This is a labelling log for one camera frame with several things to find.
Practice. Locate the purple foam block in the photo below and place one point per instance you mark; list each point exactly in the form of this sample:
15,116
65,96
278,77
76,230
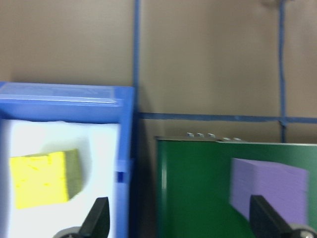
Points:
270,183

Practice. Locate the yellow foam block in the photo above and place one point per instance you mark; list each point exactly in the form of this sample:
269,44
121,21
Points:
39,181

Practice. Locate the white foam sheet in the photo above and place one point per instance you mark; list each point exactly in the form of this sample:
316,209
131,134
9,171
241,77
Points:
99,153

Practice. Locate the green conveyor belt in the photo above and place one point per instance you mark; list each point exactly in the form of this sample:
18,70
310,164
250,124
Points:
195,188

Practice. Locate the blue plastic storage bin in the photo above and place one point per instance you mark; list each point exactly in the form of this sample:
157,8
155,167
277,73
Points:
62,109

